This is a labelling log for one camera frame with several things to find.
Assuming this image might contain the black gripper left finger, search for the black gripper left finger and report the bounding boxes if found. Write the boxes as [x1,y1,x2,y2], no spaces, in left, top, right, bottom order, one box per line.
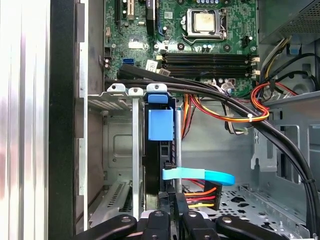
[72,191,174,240]

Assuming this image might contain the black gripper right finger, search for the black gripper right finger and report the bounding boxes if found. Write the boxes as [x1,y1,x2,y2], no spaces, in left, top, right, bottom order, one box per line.
[174,192,291,240]

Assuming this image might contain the power wire with black plugs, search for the power wire with black plugs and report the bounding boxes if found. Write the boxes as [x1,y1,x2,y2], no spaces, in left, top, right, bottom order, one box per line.
[167,181,224,213]

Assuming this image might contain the blue SATA wire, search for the blue SATA wire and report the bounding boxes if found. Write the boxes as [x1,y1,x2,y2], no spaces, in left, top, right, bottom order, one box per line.
[161,167,236,187]

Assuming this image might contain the hard disk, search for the hard disk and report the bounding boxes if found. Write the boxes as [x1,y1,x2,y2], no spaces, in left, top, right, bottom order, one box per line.
[142,92,182,212]

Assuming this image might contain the silver disk bay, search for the silver disk bay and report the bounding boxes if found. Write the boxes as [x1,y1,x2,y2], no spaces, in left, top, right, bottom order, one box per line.
[87,83,181,226]

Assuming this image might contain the black PC case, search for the black PC case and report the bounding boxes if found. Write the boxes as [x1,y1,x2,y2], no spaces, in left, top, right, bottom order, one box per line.
[48,0,320,240]

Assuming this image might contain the silver metal drive cage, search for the silver metal drive cage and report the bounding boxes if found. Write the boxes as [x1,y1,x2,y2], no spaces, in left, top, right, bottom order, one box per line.
[251,91,320,186]

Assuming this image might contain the black RAM slot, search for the black RAM slot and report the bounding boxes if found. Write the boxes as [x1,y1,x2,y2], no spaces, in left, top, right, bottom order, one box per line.
[161,53,251,59]
[161,70,251,78]
[161,58,251,64]
[161,64,251,71]

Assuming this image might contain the metal socket cover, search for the metal socket cover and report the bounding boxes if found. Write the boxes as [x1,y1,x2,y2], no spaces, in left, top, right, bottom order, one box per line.
[186,9,227,41]

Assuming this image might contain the silver CPU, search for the silver CPU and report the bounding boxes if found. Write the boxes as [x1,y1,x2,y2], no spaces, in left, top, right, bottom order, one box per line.
[194,12,216,33]

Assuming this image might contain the CPU socket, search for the CPU socket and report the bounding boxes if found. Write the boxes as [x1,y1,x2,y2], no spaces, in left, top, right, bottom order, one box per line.
[181,8,229,46]

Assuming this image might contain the green motherboard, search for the green motherboard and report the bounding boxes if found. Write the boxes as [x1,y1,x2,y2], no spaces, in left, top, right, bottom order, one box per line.
[103,0,260,100]

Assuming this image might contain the black expansion slot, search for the black expansion slot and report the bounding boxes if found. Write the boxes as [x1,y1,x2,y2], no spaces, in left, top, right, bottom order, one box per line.
[114,0,122,35]

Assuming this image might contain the tan expansion slot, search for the tan expansion slot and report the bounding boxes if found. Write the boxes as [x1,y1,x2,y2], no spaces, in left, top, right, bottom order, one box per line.
[126,0,134,21]

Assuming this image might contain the grey power supply unit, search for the grey power supply unit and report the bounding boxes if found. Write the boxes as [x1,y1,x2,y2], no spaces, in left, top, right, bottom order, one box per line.
[258,0,320,45]

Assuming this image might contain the grey front panel wires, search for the grey front panel wires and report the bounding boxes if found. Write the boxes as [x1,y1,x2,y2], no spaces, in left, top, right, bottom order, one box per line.
[221,83,253,136]

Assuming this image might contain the wire locking lever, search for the wire locking lever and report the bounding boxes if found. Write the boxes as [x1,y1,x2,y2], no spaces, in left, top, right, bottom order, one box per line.
[181,13,229,46]

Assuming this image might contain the main power wire bundle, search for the main power wire bundle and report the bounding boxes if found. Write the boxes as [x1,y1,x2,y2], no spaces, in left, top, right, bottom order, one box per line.
[259,36,293,85]

